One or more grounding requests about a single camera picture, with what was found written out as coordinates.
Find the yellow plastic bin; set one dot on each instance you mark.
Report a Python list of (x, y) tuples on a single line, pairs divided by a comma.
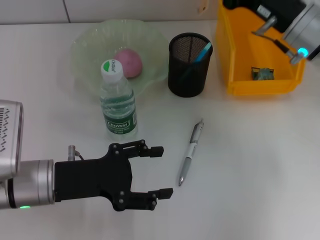
[(250, 86)]

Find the pink peach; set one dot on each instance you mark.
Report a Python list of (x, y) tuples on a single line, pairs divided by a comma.
[(132, 62)]

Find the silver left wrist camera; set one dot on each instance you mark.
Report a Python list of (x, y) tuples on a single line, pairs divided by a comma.
[(8, 137)]

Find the white grey ballpoint pen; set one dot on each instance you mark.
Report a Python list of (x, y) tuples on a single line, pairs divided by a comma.
[(188, 160)]

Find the black mesh pen holder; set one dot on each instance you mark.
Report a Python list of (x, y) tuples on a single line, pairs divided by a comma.
[(180, 85)]

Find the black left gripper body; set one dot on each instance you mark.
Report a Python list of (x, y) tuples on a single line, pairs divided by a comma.
[(92, 177)]

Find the clear green-label water bottle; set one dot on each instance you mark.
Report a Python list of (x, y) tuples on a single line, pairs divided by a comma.
[(118, 105)]

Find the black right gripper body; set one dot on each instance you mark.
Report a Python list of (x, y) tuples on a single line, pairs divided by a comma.
[(282, 10)]

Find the blue plastic scissors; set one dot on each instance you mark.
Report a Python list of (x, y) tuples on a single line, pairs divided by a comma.
[(203, 53)]

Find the green glass fruit plate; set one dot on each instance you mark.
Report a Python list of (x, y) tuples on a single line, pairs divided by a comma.
[(85, 55)]

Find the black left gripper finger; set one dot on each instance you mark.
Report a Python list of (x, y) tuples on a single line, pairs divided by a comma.
[(155, 151), (142, 201)]

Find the green plastic wrapper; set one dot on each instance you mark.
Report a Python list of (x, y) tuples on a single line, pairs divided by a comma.
[(262, 73)]

